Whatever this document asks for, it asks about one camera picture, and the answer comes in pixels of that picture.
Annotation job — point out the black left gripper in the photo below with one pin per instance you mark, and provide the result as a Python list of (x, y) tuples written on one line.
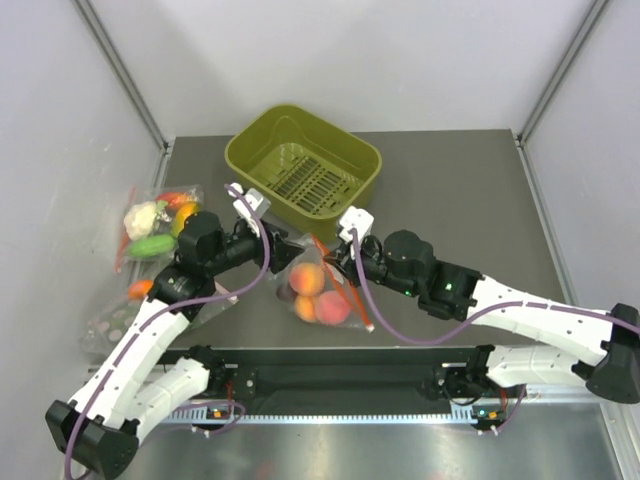
[(281, 251)]

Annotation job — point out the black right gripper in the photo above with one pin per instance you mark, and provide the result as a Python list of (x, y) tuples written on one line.
[(345, 261)]

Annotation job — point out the clear zip bag orange seal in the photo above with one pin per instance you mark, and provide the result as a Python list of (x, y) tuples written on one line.
[(358, 318)]

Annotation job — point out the pink fake peach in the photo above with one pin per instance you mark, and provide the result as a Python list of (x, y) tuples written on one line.
[(331, 308)]

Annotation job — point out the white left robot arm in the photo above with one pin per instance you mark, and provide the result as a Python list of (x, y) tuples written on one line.
[(105, 422)]

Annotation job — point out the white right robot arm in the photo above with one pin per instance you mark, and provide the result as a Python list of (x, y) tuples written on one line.
[(598, 349)]

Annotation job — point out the small orange fake peach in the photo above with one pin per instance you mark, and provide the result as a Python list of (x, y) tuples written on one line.
[(304, 307)]

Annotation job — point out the orange green fake mango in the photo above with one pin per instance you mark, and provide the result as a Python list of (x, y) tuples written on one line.
[(181, 216)]

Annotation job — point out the red fake pepper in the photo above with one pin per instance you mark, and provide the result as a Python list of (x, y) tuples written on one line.
[(174, 200)]

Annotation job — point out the green fake cucumber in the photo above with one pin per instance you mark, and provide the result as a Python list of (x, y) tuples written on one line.
[(150, 246)]

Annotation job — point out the zip bag with vegetables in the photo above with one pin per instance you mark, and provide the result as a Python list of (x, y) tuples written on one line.
[(111, 238)]

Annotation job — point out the white fake cauliflower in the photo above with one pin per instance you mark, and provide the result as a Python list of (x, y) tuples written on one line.
[(141, 220)]

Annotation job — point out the orange fake tomato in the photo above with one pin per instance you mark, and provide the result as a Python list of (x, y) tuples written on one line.
[(139, 289)]

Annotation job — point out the zip bag near left base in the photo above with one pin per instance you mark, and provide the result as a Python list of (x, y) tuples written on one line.
[(104, 331)]

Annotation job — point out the olive green plastic basket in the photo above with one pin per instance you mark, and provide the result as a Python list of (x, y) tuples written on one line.
[(310, 169)]

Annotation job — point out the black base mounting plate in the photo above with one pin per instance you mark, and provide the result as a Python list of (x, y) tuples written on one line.
[(350, 381)]

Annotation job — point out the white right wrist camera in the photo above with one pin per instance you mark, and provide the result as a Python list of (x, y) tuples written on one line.
[(357, 219)]

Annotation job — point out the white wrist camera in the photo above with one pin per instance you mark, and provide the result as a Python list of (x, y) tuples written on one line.
[(357, 219), (248, 204)]

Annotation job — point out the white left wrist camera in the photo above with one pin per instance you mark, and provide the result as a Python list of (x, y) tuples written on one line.
[(248, 204)]

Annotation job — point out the grey slotted cable duct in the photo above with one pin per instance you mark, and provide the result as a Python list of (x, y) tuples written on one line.
[(209, 416)]

